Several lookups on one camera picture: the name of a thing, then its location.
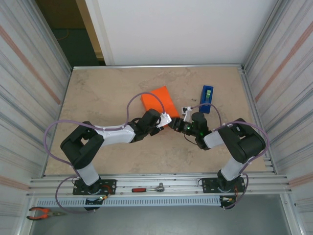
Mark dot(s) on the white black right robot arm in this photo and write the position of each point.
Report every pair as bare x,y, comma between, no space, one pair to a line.
214,139

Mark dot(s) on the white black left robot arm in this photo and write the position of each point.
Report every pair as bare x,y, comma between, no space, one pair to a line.
115,134

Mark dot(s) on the blue tape dispenser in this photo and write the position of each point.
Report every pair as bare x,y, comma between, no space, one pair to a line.
205,107

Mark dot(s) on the black connector block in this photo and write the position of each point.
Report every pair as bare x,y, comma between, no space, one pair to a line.
94,200
227,200

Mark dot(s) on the thin aluminium frame bar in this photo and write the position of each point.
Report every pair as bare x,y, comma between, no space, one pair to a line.
159,66

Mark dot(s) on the wide aluminium mounting rail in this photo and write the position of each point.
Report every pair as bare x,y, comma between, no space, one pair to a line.
183,182

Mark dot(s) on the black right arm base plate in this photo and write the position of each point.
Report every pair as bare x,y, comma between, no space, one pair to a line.
207,183

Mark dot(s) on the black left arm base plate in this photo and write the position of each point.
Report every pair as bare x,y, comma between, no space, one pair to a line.
110,183

